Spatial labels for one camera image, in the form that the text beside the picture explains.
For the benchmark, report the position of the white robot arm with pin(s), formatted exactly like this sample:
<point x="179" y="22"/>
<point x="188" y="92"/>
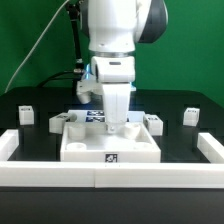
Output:
<point x="114" y="27"/>

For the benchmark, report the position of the white U-shaped fence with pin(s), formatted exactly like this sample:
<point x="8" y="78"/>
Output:
<point x="100" y="175"/>

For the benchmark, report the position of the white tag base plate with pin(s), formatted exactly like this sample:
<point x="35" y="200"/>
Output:
<point x="83" y="116"/>

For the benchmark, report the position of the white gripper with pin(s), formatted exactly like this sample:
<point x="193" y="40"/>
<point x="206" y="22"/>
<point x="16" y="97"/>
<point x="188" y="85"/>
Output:
<point x="114" y="75"/>

